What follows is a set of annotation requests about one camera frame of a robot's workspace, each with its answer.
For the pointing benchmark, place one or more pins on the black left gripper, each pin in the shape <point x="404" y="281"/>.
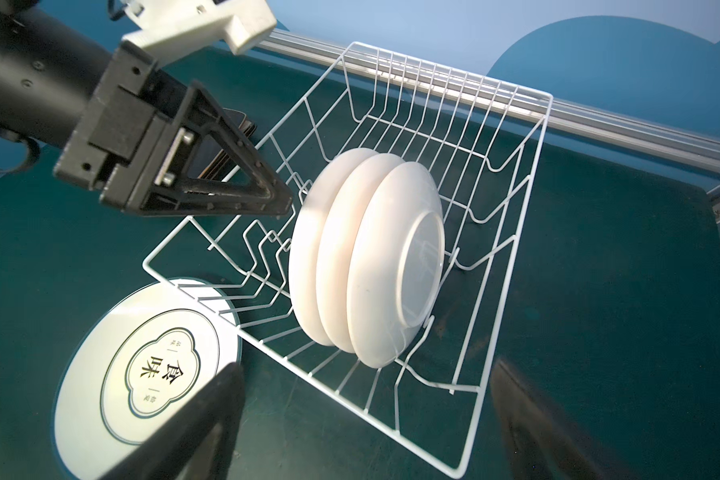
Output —
<point x="151" y="147"/>

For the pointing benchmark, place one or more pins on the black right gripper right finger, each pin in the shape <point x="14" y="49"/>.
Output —
<point x="538" y="435"/>

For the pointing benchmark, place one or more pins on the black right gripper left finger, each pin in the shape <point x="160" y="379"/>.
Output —
<point x="198" y="441"/>

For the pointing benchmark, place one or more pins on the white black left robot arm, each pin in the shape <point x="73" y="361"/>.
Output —
<point x="48" y="73"/>

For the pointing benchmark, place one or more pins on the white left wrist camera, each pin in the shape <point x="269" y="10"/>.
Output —
<point x="171" y="30"/>

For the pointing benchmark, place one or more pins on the white wire dish rack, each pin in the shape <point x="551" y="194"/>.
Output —
<point x="481" y="140"/>

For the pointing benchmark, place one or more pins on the aluminium back frame rail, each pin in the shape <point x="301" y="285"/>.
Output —
<point x="636" y="129"/>

